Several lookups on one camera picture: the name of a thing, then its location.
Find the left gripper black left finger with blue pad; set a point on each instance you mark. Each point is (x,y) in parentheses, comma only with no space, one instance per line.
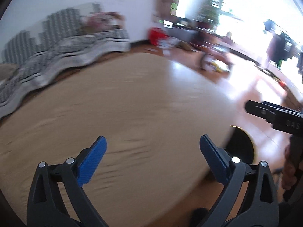
(45,205)

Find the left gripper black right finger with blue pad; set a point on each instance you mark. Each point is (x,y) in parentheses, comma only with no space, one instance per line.
(249,194)

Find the black trash bin yellow rim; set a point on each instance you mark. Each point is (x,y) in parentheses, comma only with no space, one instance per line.
(241,145)

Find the person's right hand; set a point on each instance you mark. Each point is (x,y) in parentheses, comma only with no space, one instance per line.
(288,179)

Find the pink kids tricycle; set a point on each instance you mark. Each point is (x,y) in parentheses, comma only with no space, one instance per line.
(214,48)

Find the brown plush toy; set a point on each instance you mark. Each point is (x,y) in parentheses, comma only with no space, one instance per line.
(7,70)

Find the green potted plant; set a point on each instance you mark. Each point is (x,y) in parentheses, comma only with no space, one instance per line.
(206,13)

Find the papers on floor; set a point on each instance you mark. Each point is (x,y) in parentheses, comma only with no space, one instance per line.
(163,46)

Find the red plastic bag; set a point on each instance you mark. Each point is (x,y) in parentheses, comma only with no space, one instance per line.
(156,34)

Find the black white striped sofa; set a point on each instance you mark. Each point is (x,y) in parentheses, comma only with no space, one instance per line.
(51,46)

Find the patterned beige curtain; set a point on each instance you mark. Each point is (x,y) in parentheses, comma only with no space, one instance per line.
(165,10)

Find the pink cartoon cushion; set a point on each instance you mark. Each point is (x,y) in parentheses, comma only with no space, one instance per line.
(102,21)

